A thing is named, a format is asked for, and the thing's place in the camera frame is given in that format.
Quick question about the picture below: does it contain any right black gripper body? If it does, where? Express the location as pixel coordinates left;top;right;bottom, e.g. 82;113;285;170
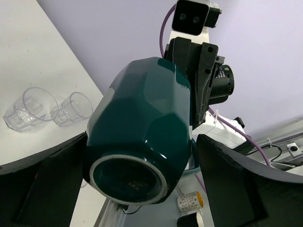
164;37;235;129

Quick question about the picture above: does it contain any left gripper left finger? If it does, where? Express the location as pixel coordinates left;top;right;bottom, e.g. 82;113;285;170
0;132;88;227

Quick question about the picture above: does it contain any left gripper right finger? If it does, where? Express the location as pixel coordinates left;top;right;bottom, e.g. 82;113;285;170
196;135;303;227

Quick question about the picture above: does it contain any small clear glass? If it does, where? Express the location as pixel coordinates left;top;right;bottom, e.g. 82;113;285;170
50;92;93;127

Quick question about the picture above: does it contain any dark green ceramic mug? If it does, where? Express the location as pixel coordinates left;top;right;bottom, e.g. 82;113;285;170
83;57;192;206

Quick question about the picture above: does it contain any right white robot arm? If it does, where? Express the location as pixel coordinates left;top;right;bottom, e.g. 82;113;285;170
164;37;254;155

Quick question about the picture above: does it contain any patterned tape roll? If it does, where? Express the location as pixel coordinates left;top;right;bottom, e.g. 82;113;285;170
177;192;204;212

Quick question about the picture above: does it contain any aluminium mounting rail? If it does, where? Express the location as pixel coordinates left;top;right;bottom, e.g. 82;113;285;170
257;132;303;171

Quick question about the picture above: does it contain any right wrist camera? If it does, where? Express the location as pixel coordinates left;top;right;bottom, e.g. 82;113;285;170
169;0;222;44

